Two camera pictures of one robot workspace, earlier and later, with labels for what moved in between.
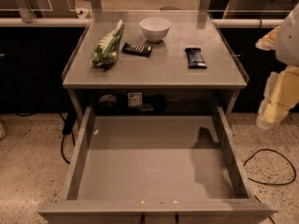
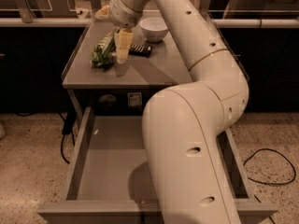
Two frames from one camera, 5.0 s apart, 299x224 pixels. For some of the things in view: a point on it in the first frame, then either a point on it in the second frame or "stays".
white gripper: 289,42 to 121,15
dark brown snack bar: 137,49 stays
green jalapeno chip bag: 106,51 stays
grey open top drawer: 157,170 stays
